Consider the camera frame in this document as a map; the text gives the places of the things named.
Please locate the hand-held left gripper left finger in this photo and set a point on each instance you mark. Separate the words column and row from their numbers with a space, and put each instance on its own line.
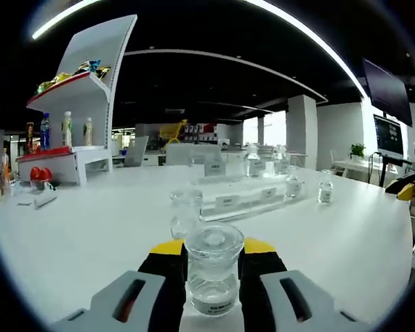
column 141, row 297

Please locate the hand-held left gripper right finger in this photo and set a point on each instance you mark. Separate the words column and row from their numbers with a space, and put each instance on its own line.
column 273, row 297

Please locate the clear acrylic reagent rack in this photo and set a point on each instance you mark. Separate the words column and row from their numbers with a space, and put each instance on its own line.
column 242, row 198

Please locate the white drink bottle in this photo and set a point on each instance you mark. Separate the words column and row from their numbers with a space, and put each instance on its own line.
column 66, row 129
column 88, row 132

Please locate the display rack of boxes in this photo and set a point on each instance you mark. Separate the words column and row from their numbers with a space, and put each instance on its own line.
column 200, row 129

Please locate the blue label drink bottle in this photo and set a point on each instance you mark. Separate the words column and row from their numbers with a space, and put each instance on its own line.
column 45, row 132

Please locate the orange white bottle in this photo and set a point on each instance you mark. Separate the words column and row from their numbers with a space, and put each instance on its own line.
column 5, row 163

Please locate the desk monitor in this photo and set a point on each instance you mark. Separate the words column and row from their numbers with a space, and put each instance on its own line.
column 389, row 136

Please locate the white background desk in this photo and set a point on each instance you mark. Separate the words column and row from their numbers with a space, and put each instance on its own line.
column 352, row 166

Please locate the green potted plant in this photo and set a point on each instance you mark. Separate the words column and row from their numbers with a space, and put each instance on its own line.
column 357, row 151

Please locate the small white controller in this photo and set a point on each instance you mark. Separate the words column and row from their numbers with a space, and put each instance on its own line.
column 52, row 185

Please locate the white mesh panel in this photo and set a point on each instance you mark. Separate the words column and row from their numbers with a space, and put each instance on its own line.
column 180, row 154

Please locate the small metal wrench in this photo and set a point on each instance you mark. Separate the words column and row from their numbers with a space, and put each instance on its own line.
column 24, row 204

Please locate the yellow cart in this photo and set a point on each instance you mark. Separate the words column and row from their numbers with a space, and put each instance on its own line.
column 173, row 133

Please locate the ceiling air vent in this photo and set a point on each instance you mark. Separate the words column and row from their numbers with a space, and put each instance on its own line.
column 174, row 111

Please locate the tall dark snack can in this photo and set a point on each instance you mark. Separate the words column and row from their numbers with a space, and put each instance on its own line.
column 29, row 138

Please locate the pile of snack packets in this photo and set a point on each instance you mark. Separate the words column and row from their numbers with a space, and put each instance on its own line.
column 72, row 74

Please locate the white display shelf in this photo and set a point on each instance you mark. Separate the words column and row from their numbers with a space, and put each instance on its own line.
column 97, row 45

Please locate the dark wall monitor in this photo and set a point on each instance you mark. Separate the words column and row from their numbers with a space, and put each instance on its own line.
column 387, row 91

